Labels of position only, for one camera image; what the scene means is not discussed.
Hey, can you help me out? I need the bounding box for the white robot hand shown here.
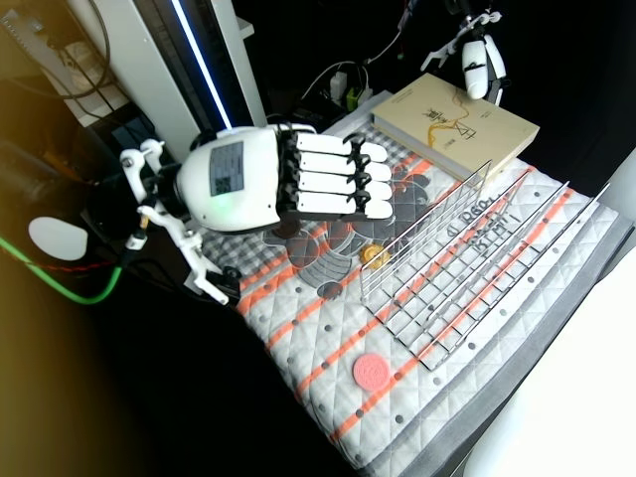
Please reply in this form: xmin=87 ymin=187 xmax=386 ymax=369
xmin=174 ymin=123 xmax=395 ymax=236
xmin=460 ymin=30 xmax=508 ymax=107

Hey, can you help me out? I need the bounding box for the beige book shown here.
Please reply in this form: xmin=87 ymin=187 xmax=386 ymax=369
xmin=370 ymin=73 xmax=542 ymax=181

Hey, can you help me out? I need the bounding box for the brown toy cookie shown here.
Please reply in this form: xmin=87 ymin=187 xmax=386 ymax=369
xmin=262 ymin=221 xmax=304 ymax=244

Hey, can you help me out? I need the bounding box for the yellow toy cookie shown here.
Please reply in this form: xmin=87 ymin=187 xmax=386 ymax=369
xmin=358 ymin=242 xmax=394 ymax=272

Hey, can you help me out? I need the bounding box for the white power adapter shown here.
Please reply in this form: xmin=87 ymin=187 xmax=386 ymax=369
xmin=330 ymin=71 xmax=349 ymax=105

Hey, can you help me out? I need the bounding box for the dark blue box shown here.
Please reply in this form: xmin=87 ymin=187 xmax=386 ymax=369
xmin=111 ymin=116 xmax=159 ymax=150

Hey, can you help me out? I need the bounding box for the white column with light strip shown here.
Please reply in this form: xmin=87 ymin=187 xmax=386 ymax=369
xmin=67 ymin=0 xmax=278 ymax=165

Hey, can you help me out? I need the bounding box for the pink toy cookie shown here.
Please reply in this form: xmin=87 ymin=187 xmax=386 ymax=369
xmin=352 ymin=353 xmax=392 ymax=392

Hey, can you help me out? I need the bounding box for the quilt with printed bear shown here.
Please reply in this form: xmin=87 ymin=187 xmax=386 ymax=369
xmin=198 ymin=106 xmax=625 ymax=477

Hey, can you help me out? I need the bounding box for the grey power strip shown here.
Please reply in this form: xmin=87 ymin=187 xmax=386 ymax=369
xmin=0 ymin=8 xmax=71 ymax=95

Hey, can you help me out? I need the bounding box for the white smooth panel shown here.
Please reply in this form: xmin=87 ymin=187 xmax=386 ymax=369
xmin=464 ymin=148 xmax=636 ymax=477

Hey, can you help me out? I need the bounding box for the thin white cable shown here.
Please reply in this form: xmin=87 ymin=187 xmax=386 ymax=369
xmin=363 ymin=0 xmax=418 ymax=67

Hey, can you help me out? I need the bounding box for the wire dish rack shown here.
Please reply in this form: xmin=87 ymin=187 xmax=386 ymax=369
xmin=358 ymin=157 xmax=611 ymax=372

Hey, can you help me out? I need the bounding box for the black looped cable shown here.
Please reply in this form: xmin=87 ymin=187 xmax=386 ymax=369
xmin=47 ymin=0 xmax=113 ymax=100

